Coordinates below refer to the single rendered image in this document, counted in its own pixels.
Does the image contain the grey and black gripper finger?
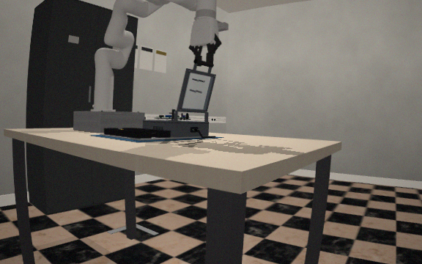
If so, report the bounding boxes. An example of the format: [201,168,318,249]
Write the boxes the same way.
[206,33,221,65]
[189,45,203,61]

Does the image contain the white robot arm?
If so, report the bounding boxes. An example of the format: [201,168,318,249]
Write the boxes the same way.
[91,0,217,111]

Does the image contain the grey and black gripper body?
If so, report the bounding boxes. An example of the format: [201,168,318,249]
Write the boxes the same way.
[190,16,218,48]

